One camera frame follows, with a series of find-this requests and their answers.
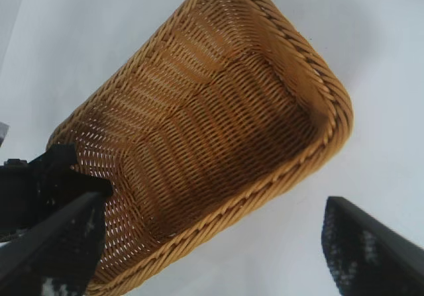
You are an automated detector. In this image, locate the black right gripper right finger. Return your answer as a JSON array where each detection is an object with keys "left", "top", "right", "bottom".
[{"left": 321, "top": 195, "right": 424, "bottom": 296}]

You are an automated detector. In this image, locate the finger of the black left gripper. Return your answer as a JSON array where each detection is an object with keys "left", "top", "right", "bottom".
[{"left": 46, "top": 142, "right": 113, "bottom": 218}]

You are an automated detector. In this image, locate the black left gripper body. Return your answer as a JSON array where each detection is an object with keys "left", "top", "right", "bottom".
[{"left": 0, "top": 158, "right": 56, "bottom": 236}]

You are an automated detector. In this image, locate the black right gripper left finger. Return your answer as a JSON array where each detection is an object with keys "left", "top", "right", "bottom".
[{"left": 0, "top": 191, "right": 107, "bottom": 296}]

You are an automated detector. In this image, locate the woven brown wicker basket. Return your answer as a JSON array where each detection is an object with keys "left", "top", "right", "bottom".
[{"left": 46, "top": 0, "right": 354, "bottom": 296}]

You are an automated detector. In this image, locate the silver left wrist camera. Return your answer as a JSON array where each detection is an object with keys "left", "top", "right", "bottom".
[{"left": 0, "top": 122, "right": 10, "bottom": 148}]

